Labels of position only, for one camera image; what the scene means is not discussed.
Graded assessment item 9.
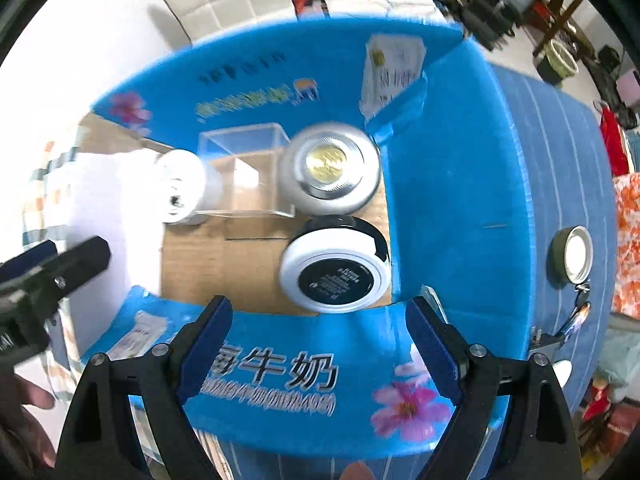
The white earbuds case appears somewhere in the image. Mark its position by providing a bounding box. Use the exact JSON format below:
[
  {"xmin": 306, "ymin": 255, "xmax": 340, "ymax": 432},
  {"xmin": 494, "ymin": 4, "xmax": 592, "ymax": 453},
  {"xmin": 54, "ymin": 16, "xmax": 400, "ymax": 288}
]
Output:
[{"xmin": 552, "ymin": 360, "xmax": 573, "ymax": 388}]

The grey 65W charger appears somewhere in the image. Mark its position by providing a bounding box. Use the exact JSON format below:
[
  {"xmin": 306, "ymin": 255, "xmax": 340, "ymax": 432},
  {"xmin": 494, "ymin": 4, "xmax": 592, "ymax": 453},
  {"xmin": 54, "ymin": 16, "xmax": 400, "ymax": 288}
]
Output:
[{"xmin": 527, "ymin": 326, "xmax": 566, "ymax": 362}]

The tin lid white inside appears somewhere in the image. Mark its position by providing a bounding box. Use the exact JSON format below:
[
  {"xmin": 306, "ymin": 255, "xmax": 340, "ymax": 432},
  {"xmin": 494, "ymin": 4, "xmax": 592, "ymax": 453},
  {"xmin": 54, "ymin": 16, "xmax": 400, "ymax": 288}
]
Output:
[{"xmin": 548, "ymin": 226, "xmax": 593, "ymax": 285}]

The clear acrylic box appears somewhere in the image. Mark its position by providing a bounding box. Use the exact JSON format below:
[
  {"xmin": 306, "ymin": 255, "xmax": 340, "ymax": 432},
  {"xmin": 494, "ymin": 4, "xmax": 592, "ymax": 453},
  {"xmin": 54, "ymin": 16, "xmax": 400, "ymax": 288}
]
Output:
[{"xmin": 198, "ymin": 122, "xmax": 295, "ymax": 218}]

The black white round tin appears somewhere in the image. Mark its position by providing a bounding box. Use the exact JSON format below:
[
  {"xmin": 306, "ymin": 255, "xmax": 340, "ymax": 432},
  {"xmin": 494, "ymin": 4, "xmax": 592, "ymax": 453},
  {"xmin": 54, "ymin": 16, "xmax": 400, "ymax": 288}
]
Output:
[{"xmin": 279, "ymin": 214, "xmax": 392, "ymax": 313}]

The grey tin gold top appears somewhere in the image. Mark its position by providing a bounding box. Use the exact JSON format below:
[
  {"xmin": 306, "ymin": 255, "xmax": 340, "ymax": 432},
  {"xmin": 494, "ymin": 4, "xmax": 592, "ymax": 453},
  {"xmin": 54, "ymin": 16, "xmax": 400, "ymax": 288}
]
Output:
[{"xmin": 278, "ymin": 122, "xmax": 382, "ymax": 217}]

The orange floral cushion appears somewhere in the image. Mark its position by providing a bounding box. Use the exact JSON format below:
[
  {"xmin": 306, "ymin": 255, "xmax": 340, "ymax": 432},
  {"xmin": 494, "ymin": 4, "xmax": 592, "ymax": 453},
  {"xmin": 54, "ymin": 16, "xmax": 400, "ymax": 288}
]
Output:
[{"xmin": 612, "ymin": 172, "xmax": 640, "ymax": 320}]

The blue cardboard milk box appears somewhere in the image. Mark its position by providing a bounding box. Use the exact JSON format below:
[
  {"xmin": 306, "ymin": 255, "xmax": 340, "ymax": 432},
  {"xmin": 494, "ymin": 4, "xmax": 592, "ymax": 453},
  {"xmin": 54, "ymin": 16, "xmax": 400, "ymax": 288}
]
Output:
[{"xmin": 92, "ymin": 18, "xmax": 536, "ymax": 460}]

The blue striped tablecloth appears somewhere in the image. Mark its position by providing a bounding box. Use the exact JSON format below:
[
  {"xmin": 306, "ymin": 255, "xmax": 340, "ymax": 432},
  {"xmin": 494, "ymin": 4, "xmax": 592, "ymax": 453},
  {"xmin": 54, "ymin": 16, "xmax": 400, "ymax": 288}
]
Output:
[{"xmin": 207, "ymin": 28, "xmax": 617, "ymax": 479}]

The red cloth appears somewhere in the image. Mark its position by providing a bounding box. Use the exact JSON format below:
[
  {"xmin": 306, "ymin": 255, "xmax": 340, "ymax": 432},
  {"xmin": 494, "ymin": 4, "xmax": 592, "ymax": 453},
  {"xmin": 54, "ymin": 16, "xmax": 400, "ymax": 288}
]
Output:
[{"xmin": 600, "ymin": 106, "xmax": 629, "ymax": 177}]

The pink container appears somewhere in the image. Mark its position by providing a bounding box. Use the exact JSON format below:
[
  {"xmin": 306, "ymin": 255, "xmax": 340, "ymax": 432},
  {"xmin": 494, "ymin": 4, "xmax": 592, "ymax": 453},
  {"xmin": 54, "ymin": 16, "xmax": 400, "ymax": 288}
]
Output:
[{"xmin": 616, "ymin": 68, "xmax": 640, "ymax": 108}]

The dark waste bin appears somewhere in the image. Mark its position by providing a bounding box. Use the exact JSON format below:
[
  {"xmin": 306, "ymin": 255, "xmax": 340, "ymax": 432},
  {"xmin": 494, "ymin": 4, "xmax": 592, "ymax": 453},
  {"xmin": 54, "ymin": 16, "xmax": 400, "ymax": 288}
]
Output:
[{"xmin": 536, "ymin": 39, "xmax": 579, "ymax": 87}]

